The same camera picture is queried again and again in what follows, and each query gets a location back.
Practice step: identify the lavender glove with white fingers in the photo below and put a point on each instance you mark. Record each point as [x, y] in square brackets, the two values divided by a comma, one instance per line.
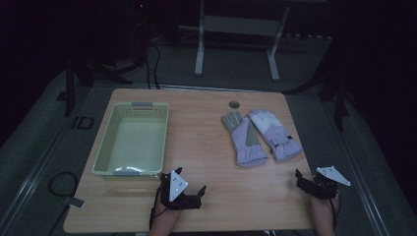
[275, 134]

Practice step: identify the lavender glove with grey palm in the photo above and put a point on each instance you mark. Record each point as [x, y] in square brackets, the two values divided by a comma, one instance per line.
[244, 144]

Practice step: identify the black stand legs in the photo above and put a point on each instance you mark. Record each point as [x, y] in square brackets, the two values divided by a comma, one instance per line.
[331, 82]

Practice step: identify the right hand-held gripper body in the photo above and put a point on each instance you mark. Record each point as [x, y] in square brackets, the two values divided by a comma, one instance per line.
[323, 188]

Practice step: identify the white metal stand frame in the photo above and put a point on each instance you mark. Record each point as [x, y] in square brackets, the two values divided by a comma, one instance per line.
[239, 24]

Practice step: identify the dark device with red light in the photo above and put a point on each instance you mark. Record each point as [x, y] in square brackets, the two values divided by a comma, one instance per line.
[141, 13]

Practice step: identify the person's right hand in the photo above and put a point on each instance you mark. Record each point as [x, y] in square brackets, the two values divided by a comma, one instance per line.
[323, 206]

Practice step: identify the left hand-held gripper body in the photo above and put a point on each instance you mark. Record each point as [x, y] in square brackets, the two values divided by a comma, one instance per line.
[177, 187]

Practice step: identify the black tripod stand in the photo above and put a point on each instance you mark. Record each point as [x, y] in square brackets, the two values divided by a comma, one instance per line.
[85, 72]

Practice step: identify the grey tape piece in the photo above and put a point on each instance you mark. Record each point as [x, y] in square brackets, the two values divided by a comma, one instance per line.
[76, 203]

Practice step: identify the pale green plastic basket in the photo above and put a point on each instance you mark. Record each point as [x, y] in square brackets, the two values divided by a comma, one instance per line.
[134, 144]

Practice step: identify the person's left hand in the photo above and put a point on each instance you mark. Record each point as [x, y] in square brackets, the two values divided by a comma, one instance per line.
[167, 216]

